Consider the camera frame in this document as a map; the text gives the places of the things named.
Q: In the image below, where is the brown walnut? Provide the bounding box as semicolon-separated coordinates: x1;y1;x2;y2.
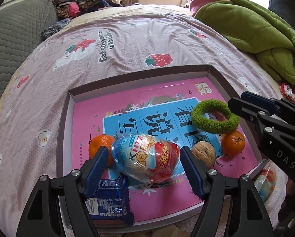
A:
191;141;216;167

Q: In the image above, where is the large orange tangerine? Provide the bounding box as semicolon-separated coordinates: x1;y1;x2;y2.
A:
88;134;116;167

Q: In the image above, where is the green fuzzy ring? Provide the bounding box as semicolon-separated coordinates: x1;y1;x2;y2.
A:
191;99;241;135

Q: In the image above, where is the blue red toy egg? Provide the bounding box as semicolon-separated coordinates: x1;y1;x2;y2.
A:
111;133;180;183

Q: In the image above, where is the red white candy wrapper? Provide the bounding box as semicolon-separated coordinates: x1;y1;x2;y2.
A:
280;83;295;104

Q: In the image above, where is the blue snack packet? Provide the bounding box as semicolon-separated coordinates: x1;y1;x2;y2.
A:
85;174;134;225

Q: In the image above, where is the small orange tangerine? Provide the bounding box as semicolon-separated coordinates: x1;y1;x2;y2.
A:
221;131;245;157

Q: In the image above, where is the green fleece blanket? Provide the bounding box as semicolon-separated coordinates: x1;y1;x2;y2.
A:
195;0;295;86

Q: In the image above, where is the black television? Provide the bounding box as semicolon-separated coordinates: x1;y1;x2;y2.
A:
268;0;295;30

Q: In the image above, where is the pink pillow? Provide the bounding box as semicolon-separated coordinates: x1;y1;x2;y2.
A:
189;0;224;17

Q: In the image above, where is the pink strawberry bedsheet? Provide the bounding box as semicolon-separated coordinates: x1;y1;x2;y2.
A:
0;5;280;236

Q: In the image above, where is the dark patterned cushion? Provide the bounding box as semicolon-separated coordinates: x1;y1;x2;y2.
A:
41;18;71;41

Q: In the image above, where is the grey quilted headboard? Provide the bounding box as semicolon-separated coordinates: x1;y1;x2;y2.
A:
0;0;57;99

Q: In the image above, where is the clothes pile beside bed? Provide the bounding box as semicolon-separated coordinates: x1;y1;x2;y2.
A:
53;0;121;19

